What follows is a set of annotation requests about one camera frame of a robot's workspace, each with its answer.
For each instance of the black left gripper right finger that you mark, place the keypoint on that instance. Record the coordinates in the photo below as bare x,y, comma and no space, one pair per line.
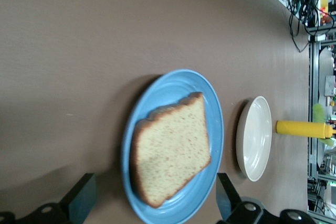
228,203

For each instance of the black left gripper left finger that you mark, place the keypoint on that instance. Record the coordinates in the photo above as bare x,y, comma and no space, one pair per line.
78,203

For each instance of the bread slice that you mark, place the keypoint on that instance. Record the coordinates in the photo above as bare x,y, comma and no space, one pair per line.
173,150

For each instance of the yellow mustard squeeze bottle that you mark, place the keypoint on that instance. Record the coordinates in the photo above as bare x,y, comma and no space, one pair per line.
299,129

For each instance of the green lettuce leaf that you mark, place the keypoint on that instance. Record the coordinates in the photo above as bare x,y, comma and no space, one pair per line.
318,113

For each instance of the beige round plate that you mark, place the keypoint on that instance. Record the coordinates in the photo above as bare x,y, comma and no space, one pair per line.
256,140

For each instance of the blue round plate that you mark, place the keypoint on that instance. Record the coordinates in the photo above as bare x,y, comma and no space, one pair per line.
168,85

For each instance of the aluminium frame post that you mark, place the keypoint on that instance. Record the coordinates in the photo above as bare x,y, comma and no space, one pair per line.
313,90

